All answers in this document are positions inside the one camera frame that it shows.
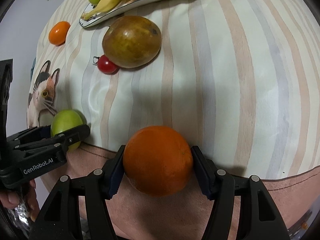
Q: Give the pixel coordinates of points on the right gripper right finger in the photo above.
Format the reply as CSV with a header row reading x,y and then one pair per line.
x,y
259,216

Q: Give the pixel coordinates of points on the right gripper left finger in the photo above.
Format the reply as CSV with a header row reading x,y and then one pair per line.
x,y
59,217

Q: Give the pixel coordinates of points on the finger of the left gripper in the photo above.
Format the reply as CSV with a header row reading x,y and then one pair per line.
x,y
57,143
29,135

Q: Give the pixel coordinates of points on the orange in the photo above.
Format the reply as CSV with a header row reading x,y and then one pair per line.
x,y
158,161
58,33

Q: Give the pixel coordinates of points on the brown-red apple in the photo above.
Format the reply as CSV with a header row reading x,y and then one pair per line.
x,y
132,41

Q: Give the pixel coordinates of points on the teal pillow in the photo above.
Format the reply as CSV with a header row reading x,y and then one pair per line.
x,y
32,69

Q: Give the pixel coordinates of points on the cherry tomato lower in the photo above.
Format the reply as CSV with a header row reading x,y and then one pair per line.
x,y
105,65

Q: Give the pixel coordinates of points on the left yellow banana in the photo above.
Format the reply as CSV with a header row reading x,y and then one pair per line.
x,y
102,6

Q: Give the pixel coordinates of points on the striped cat blanket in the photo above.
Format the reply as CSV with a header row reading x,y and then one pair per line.
x,y
238,78

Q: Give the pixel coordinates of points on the floral oval plate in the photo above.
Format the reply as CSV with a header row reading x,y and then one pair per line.
x,y
121,7

